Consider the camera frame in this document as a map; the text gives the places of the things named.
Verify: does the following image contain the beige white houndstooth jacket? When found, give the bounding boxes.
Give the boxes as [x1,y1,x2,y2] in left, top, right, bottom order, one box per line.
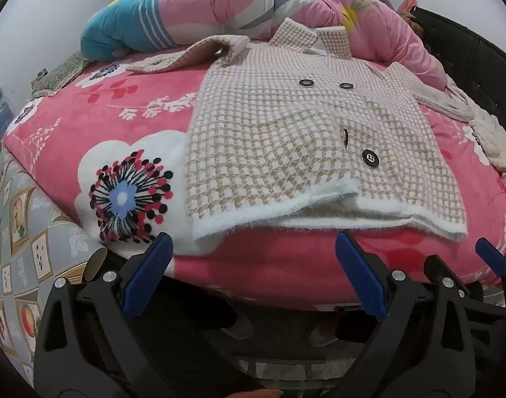
[126,19,473,253]

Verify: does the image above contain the pink slipper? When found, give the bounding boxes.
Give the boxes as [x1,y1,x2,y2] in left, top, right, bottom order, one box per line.
[220,313,254,341]
[309,323,341,349]

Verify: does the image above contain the green patterned cloth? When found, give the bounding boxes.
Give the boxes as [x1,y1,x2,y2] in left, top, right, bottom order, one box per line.
[31,50,96,96]

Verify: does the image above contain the cream fuzzy cloth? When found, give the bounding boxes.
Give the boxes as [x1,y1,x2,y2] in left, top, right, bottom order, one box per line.
[444,79,506,187]

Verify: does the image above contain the pink floral blanket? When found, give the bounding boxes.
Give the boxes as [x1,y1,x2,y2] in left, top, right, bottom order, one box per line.
[2,35,506,311]

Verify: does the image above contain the grey patterned bed sheet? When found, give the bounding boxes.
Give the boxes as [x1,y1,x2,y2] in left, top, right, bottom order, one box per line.
[0,149,108,382]

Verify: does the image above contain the black padded headboard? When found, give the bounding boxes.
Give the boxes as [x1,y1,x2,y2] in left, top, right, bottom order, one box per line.
[412,6,506,142]

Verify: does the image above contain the pink and blue quilt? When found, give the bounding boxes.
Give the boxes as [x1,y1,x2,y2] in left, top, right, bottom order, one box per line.
[80,0,448,88]

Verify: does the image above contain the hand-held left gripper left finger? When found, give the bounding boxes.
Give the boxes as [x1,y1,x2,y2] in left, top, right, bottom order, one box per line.
[33,232,173,398]

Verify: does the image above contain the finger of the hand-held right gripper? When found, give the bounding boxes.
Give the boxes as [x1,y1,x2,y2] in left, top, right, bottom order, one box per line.
[423,254,459,285]
[460,237,506,321]

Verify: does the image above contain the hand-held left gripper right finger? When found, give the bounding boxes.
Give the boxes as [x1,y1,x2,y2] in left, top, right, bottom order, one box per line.
[335,231,476,398]

